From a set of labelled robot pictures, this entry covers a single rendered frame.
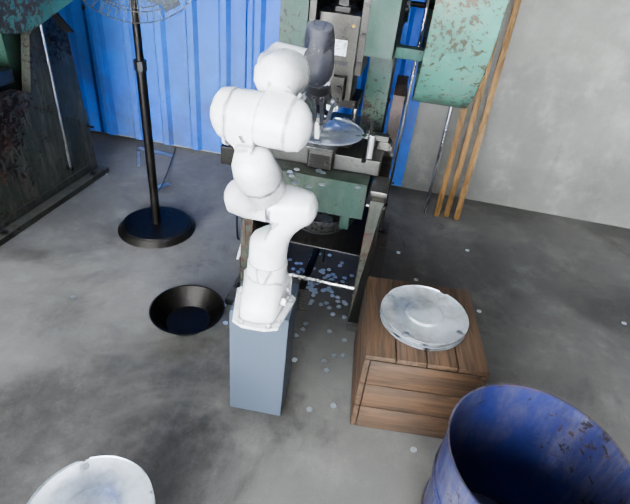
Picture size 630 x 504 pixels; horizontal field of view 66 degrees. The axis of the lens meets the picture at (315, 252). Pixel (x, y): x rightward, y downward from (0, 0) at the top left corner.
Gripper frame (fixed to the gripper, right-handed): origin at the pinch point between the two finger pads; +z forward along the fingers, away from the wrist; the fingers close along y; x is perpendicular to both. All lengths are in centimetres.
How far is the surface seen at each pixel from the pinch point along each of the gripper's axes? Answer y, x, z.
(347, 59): 5.2, 25.9, -8.9
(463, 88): 43.1, 6.2, -19.8
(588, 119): 137, 118, 77
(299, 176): -5.5, -4.5, 21.1
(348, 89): 7.0, 21.7, 0.2
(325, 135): 1.8, 6.5, 9.2
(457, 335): 57, -53, 27
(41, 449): -64, -110, 42
